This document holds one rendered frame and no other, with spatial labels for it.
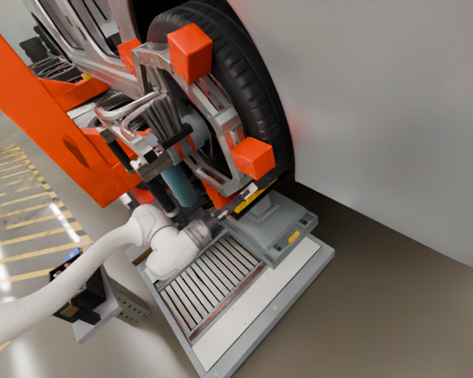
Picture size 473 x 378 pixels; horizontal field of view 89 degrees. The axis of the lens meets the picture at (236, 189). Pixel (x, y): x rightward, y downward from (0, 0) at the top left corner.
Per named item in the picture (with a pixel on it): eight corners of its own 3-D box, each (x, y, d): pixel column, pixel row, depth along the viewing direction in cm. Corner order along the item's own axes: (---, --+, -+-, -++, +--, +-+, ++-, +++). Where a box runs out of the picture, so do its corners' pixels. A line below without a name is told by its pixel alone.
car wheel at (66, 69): (66, 79, 488) (57, 67, 472) (92, 72, 470) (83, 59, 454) (44, 94, 444) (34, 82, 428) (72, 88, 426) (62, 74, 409)
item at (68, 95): (110, 88, 269) (88, 55, 246) (65, 112, 253) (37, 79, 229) (106, 86, 280) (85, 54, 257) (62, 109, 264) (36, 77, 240)
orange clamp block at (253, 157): (254, 154, 73) (276, 165, 67) (235, 169, 70) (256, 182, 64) (248, 135, 68) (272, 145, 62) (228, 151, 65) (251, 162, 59)
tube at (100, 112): (167, 98, 77) (151, 64, 70) (113, 130, 71) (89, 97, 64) (146, 90, 89) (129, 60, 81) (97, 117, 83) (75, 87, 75)
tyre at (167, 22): (333, -12, 52) (173, -17, 89) (255, 32, 44) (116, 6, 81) (314, 184, 102) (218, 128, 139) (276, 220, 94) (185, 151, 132)
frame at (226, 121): (266, 206, 88) (220, 45, 51) (253, 218, 86) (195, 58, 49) (190, 157, 124) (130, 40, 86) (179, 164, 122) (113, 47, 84)
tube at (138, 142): (201, 112, 64) (185, 71, 57) (139, 152, 58) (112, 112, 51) (170, 100, 76) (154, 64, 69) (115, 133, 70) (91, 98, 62)
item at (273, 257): (318, 224, 134) (317, 214, 127) (274, 271, 123) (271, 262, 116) (256, 187, 167) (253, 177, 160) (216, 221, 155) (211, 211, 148)
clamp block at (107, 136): (130, 130, 87) (122, 117, 83) (107, 144, 84) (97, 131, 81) (125, 127, 90) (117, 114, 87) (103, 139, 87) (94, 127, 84)
